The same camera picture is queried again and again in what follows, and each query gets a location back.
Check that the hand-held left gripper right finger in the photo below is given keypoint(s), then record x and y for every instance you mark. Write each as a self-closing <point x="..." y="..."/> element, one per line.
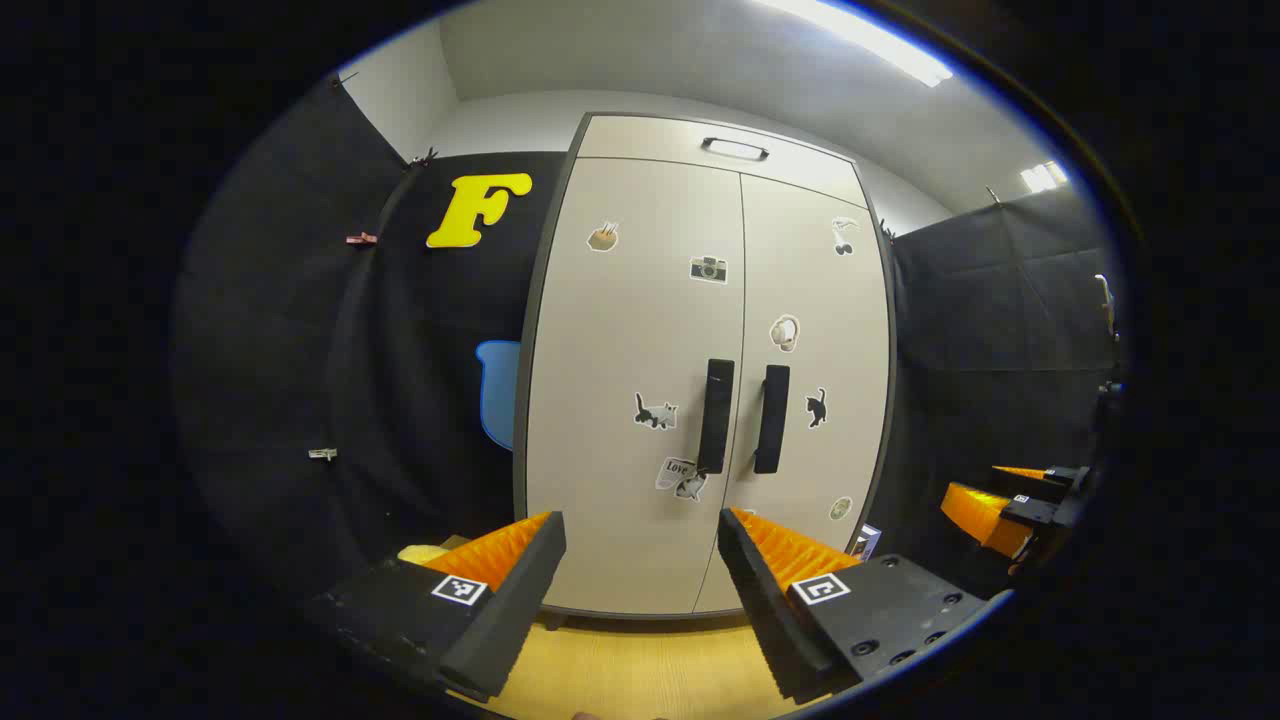
<point x="765" y="600"/>

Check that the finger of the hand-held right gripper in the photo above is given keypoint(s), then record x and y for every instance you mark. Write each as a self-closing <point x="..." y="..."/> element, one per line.
<point x="985" y="515"/>
<point x="1055" y="475"/>

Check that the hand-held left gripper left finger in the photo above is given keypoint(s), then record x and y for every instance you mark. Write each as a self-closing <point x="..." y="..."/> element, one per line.
<point x="515" y="600"/>

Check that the white shoe cabinet door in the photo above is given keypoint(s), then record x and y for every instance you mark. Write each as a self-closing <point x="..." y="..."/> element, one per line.
<point x="830" y="300"/>
<point x="620" y="330"/>

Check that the white double-door shoe cabinet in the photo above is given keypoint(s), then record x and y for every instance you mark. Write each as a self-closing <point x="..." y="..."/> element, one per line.
<point x="560" y="300"/>

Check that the white cabinet flap panel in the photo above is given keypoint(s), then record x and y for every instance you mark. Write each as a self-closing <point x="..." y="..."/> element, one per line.
<point x="650" y="140"/>

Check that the yellow plush toy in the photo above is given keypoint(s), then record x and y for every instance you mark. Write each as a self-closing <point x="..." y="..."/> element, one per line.
<point x="425" y="553"/>

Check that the black backdrop cloth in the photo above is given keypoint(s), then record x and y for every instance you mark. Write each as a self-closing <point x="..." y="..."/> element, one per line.
<point x="300" y="350"/>
<point x="990" y="330"/>

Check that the square ceiling light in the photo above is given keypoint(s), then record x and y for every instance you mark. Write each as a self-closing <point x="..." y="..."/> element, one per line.
<point x="1043" y="177"/>

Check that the pink clip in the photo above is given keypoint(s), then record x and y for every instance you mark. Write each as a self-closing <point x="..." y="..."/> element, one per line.
<point x="362" y="239"/>

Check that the dark clip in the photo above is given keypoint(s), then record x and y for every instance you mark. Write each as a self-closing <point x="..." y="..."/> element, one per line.
<point x="425" y="157"/>

